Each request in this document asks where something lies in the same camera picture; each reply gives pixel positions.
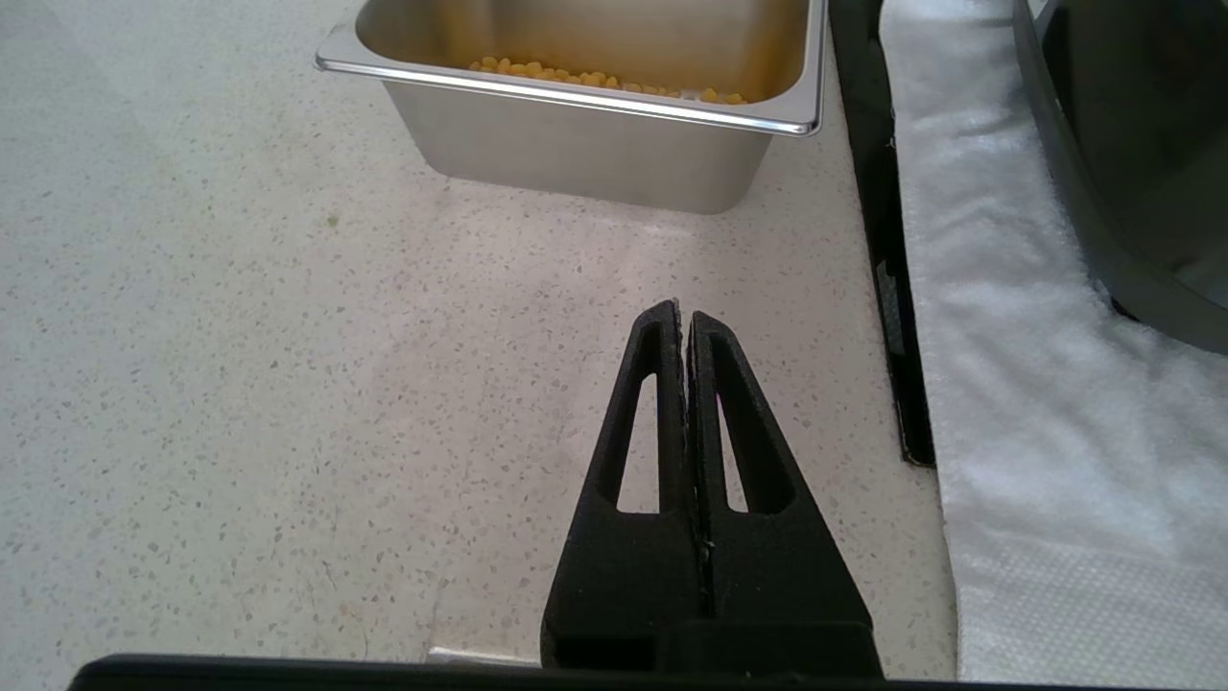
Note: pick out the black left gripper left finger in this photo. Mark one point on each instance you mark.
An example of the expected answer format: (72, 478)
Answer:
(624, 576)

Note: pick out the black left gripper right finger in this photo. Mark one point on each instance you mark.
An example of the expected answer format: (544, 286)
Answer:
(787, 576)

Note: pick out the black rice cooker body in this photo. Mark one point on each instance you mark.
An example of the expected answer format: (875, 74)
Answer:
(1151, 144)

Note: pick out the white towel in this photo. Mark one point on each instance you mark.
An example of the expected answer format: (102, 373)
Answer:
(1036, 384)

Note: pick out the stainless steel tray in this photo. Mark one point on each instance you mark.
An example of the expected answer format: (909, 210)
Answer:
(576, 144)

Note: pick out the black strip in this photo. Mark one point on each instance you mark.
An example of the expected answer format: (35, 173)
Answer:
(868, 144)

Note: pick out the yellow corn kernels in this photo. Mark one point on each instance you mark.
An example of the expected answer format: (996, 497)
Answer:
(595, 77)

